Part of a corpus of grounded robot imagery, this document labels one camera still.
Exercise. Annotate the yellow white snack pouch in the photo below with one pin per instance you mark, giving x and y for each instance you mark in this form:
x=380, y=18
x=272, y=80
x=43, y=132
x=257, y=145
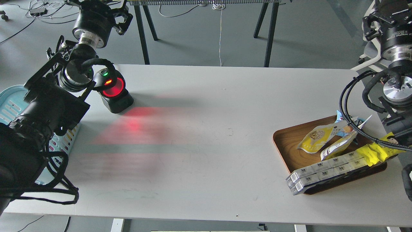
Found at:
x=347, y=136

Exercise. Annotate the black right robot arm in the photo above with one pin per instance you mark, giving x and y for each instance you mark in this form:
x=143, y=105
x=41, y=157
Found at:
x=390, y=91

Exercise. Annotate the light blue plastic basket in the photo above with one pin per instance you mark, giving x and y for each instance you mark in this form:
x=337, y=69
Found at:
x=13, y=106

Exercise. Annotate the black barcode scanner red window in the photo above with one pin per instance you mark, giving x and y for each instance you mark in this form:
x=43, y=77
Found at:
x=112, y=88

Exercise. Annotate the black power adapter floor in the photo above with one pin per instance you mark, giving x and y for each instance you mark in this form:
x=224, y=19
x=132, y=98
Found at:
x=38, y=11

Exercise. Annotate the clear wrapped box row upper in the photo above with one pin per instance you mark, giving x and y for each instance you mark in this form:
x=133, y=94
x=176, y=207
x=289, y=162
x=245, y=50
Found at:
x=336, y=161

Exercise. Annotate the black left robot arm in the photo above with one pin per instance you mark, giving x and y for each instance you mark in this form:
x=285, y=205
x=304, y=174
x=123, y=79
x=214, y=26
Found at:
x=56, y=97

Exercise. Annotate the yellow cartoon snack pack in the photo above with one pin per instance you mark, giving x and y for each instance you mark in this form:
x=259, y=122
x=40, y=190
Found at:
x=375, y=153

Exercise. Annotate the yellow nut snack pouch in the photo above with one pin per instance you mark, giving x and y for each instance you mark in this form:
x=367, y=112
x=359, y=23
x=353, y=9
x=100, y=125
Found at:
x=318, y=137

